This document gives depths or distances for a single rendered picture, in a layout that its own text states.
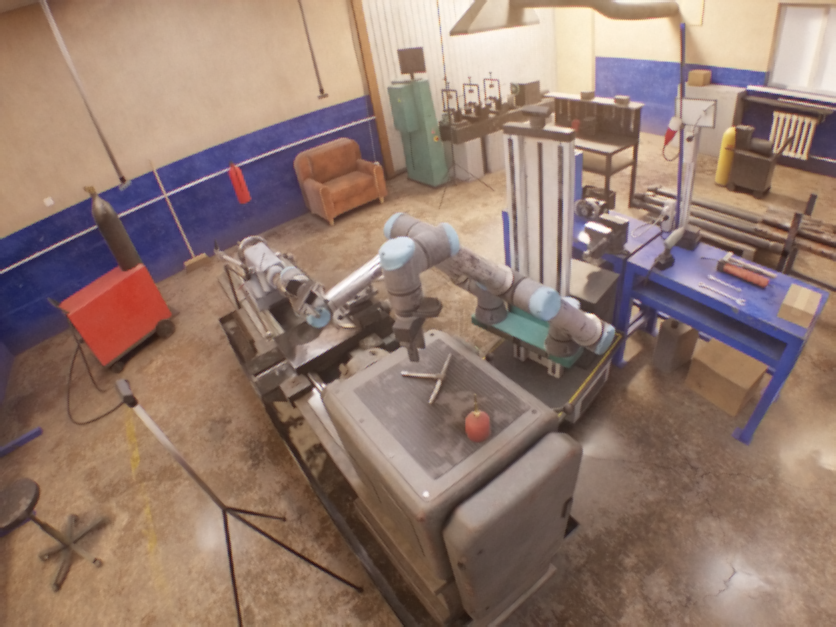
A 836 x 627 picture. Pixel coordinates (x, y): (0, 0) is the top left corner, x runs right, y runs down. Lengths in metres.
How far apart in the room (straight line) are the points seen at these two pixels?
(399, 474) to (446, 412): 0.23
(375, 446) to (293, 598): 1.54
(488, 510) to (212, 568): 2.07
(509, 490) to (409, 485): 0.25
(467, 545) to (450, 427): 0.32
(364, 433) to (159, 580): 2.09
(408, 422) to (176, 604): 2.07
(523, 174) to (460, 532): 1.62
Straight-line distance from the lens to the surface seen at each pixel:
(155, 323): 4.83
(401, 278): 1.07
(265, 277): 2.63
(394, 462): 1.18
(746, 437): 3.11
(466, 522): 1.12
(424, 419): 1.24
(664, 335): 3.18
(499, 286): 1.57
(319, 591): 2.57
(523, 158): 2.15
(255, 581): 2.74
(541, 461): 1.20
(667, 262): 2.75
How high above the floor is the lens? 2.30
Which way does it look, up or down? 37 degrees down
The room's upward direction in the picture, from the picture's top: 11 degrees counter-clockwise
